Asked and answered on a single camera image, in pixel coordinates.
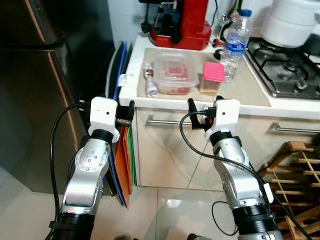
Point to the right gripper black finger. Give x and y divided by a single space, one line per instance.
193 112

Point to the clear plastic food container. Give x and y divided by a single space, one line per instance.
175 72

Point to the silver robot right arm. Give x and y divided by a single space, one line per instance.
242 185

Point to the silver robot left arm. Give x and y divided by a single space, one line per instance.
90 170

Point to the large dark steel fridge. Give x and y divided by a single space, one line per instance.
40 100

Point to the jar with pink lid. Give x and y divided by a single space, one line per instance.
213 75

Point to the orange flat board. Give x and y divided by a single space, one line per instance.
122 165

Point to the beige counter mat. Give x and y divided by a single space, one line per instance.
245 90

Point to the beige kitchen cabinet with drawers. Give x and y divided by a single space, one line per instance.
165 155

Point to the blue flat board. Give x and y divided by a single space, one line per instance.
122 60

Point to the clear plastic water bottle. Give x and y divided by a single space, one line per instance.
236 47

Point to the red coffee machine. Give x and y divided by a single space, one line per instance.
192 25

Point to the steel gas stove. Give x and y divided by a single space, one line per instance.
285 70

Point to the wooden slatted rack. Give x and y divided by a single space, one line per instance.
295 147

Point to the white cooking pot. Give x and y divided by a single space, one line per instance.
290 22

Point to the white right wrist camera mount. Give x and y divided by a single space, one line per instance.
224 117

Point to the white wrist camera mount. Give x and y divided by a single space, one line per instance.
104 116
224 117

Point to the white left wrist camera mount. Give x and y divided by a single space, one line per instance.
104 116

